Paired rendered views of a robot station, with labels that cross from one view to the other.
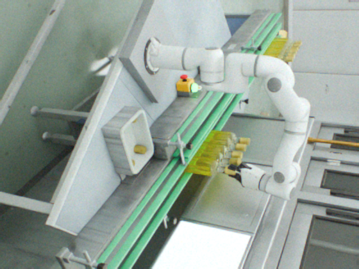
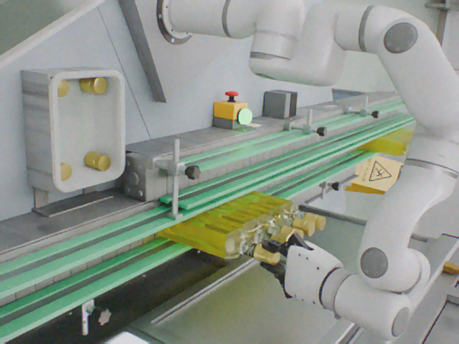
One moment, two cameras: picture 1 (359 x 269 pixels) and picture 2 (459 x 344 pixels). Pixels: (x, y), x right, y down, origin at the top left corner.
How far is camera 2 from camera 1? 0.74 m
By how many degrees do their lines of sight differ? 22
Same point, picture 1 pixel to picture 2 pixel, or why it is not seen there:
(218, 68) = (288, 28)
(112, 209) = not seen: outside the picture
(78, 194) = not seen: outside the picture
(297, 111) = (446, 98)
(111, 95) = (70, 26)
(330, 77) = not seen: outside the picture
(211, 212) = (199, 333)
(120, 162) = (39, 156)
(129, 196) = (29, 231)
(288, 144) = (411, 187)
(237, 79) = (321, 47)
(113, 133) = (39, 81)
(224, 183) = (251, 291)
